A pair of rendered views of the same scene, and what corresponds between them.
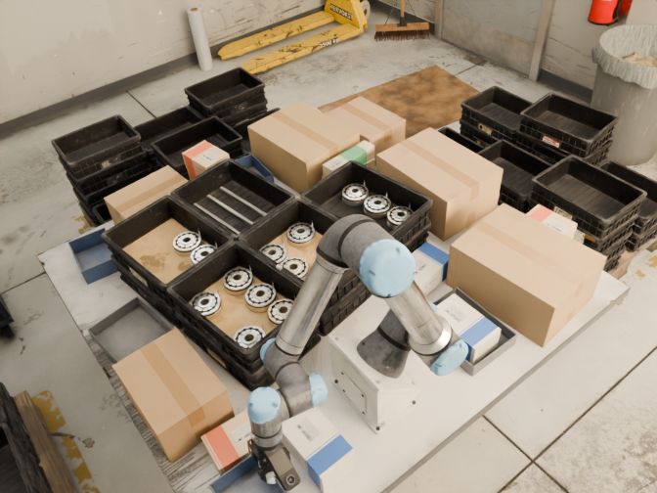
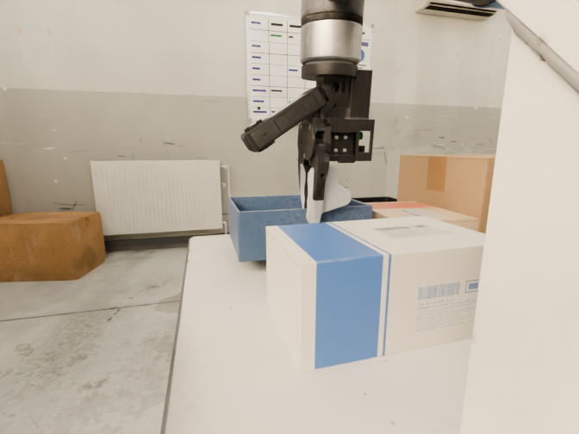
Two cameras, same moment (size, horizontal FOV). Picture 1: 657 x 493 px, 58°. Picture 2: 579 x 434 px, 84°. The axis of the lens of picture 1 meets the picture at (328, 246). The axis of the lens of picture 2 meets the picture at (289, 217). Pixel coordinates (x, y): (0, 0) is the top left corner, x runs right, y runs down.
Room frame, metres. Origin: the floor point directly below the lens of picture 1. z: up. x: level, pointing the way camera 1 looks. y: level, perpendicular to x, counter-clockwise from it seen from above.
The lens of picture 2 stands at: (0.84, -0.24, 0.87)
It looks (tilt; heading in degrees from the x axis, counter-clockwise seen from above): 12 degrees down; 109
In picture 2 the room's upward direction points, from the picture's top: straight up
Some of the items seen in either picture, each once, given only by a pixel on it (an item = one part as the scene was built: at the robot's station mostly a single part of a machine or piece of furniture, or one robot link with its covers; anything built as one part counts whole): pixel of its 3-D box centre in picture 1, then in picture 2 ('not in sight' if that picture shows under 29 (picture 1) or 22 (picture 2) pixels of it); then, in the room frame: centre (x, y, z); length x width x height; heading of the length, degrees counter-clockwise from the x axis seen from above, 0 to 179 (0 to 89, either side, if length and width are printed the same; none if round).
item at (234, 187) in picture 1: (235, 207); not in sight; (1.76, 0.34, 0.87); 0.40 x 0.30 x 0.11; 43
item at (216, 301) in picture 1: (204, 303); not in sight; (1.30, 0.42, 0.86); 0.10 x 0.10 x 0.01
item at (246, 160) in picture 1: (248, 176); not in sight; (2.13, 0.33, 0.74); 0.20 x 0.15 x 0.07; 30
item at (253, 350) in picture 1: (240, 294); not in sight; (1.27, 0.29, 0.92); 0.40 x 0.30 x 0.02; 43
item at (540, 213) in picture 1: (546, 229); not in sight; (1.55, -0.79, 0.81); 0.16 x 0.12 x 0.07; 39
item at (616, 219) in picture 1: (577, 223); not in sight; (2.04, -1.18, 0.37); 0.40 x 0.30 x 0.45; 34
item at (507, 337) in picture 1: (463, 329); not in sight; (1.20, -0.42, 0.73); 0.27 x 0.20 x 0.05; 33
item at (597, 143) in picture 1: (559, 152); not in sight; (2.60, -1.29, 0.37); 0.42 x 0.34 x 0.46; 34
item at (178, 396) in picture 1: (174, 391); (494, 195); (1.02, 0.50, 0.78); 0.30 x 0.22 x 0.16; 35
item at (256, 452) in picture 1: (267, 445); (332, 117); (0.75, 0.20, 0.91); 0.09 x 0.08 x 0.12; 33
